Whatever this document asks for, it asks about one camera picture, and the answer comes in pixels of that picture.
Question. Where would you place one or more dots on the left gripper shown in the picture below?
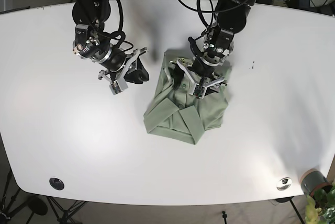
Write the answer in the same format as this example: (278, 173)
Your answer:
(210, 65)

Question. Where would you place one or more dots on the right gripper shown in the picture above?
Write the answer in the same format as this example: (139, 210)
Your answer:
(113, 59)

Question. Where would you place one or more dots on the sage green T-shirt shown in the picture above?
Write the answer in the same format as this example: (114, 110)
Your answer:
(176, 114)

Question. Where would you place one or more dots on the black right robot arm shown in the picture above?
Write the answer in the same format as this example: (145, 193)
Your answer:
(90, 17)

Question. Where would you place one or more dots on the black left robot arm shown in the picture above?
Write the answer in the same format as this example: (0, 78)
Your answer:
(228, 18)

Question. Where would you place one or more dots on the black table grommet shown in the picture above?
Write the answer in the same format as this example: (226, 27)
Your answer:
(56, 183)

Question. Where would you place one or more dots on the silver table grommet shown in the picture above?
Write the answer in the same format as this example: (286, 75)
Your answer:
(284, 183)

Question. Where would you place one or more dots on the grey plant pot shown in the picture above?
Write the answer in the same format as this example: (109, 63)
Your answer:
(313, 180)

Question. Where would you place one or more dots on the green potted plant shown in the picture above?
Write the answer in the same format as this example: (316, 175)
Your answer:
(320, 206)

